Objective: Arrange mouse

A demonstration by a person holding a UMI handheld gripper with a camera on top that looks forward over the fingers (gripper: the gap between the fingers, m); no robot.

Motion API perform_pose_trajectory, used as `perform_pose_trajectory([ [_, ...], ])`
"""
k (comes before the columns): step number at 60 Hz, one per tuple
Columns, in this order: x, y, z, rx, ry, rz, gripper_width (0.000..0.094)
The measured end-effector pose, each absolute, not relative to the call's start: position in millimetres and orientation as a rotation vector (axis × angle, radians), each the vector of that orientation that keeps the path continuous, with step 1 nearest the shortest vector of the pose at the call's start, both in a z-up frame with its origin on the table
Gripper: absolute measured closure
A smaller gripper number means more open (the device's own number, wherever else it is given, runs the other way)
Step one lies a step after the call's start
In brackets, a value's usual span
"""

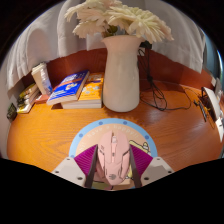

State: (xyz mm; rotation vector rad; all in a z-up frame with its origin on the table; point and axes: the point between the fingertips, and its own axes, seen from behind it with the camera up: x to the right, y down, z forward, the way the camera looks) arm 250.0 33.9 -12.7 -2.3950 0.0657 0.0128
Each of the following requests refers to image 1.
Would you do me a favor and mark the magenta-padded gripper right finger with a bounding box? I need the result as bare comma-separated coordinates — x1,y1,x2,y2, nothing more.
128,144,175,188

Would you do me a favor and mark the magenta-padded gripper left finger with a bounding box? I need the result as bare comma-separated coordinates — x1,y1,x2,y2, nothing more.
51,144,100,189

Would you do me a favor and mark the pink computer mouse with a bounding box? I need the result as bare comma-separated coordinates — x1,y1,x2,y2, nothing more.
94,129,132,191

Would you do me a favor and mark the round blue-rimmed mouse pad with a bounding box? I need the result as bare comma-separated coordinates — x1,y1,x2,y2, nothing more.
68,117,158,192

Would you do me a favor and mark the white book with yellow spine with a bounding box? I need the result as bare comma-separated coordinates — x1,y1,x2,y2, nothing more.
16,99,38,114

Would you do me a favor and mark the white paper sheet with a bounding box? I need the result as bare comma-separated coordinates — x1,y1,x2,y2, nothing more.
214,116,224,143

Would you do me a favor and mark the red notebook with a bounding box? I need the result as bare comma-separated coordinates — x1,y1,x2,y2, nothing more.
34,93,50,104

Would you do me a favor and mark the black-spined book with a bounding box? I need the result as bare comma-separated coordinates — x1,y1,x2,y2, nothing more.
17,91,40,107

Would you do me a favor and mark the orange-covered book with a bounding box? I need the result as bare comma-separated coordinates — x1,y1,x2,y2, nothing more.
60,72,105,110

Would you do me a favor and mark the white flat device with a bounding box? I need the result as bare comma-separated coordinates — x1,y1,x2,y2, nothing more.
200,85,224,123

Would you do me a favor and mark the yellow-covered book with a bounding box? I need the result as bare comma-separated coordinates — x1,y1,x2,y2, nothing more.
18,83,39,100

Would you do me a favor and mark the white lidded tumbler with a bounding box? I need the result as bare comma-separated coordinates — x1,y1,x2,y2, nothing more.
31,61,54,97

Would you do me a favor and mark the white ceramic vase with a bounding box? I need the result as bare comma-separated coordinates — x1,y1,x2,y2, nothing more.
101,34,145,113

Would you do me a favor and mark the white pleated curtain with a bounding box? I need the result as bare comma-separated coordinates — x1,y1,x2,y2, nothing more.
4,0,206,91

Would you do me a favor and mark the black cable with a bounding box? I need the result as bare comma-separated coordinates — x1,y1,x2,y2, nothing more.
137,41,194,112

